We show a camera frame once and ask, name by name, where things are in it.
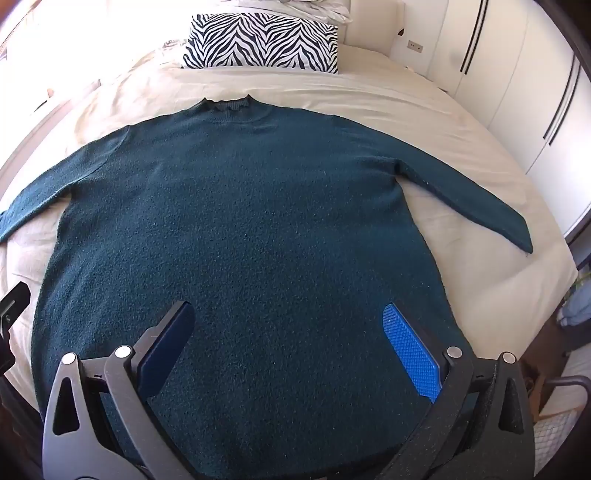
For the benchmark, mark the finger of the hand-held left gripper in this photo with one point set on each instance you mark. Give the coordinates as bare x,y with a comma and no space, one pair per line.
13,309

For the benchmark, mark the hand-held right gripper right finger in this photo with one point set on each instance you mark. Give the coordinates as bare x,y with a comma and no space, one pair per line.
408,344

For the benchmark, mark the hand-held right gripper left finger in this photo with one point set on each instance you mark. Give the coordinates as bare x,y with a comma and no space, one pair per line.
170,342

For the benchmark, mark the dark teal knit sweater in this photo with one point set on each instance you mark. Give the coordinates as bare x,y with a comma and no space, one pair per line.
258,221

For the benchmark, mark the grey mesh chair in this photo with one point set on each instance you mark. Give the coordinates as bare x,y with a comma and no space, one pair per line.
556,415

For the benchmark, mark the light blue cloth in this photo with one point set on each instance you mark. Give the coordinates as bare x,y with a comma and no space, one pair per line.
575,300

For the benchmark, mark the cream bed sheet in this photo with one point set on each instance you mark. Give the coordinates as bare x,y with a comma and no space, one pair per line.
392,97

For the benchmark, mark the zebra print pillow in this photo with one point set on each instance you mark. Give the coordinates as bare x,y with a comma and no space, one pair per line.
263,41

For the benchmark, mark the white crumpled duvet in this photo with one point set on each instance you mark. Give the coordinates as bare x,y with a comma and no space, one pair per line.
300,8

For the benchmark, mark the white wall socket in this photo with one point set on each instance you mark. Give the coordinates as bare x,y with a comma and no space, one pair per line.
414,45

